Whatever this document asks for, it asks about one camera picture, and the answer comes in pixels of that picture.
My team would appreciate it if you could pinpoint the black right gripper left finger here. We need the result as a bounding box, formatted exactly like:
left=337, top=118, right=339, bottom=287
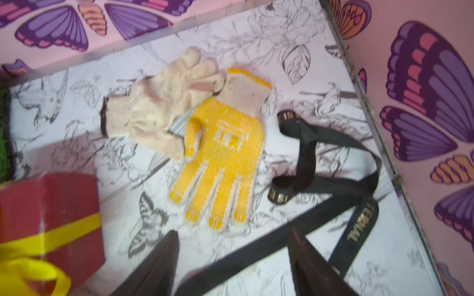
left=112, top=230, right=180, bottom=296

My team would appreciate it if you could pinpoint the black printed ribbon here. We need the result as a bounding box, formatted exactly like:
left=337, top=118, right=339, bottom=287
left=177, top=110, right=380, bottom=296

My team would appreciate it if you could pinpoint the green artificial grass mat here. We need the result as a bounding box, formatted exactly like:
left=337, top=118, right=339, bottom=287
left=1, top=86, right=12, bottom=183

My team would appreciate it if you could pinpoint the beige knit work glove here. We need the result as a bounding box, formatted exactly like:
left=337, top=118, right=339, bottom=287
left=101, top=47, right=225, bottom=161

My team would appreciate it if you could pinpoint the dark red gift box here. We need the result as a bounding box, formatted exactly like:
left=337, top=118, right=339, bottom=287
left=1, top=173, right=105, bottom=296

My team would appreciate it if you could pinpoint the yellow ribbon on red box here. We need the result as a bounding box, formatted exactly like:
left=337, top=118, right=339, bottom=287
left=1, top=213, right=101, bottom=296

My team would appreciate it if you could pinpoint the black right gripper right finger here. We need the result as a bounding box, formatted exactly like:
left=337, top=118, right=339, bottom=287
left=287, top=222, right=357, bottom=296

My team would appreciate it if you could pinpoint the yellow dotted work glove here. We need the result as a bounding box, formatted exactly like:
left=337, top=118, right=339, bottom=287
left=169, top=68, right=272, bottom=232

